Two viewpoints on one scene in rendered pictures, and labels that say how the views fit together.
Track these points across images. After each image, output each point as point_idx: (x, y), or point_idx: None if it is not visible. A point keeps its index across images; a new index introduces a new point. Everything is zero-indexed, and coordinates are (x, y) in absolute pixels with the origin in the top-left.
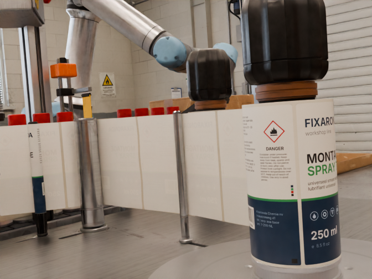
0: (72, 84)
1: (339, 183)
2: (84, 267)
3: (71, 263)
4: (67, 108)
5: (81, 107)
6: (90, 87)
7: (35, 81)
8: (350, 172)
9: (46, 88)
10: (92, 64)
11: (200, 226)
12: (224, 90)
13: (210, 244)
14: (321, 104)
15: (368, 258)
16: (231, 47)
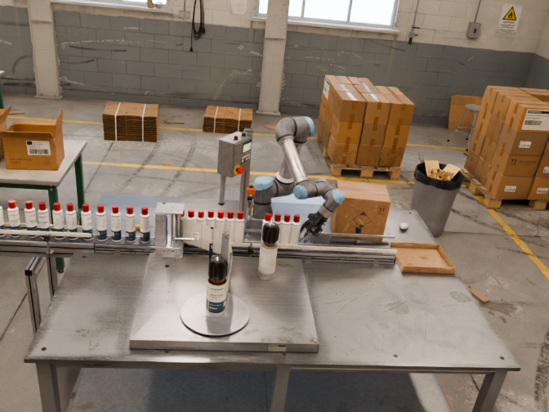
0: (283, 171)
1: (379, 279)
2: (198, 280)
3: (198, 277)
4: (277, 181)
5: (284, 183)
6: (253, 204)
7: (241, 190)
8: (412, 275)
9: (246, 192)
10: None
11: (245, 280)
12: (269, 242)
13: (230, 290)
14: (214, 286)
15: (235, 317)
16: (337, 195)
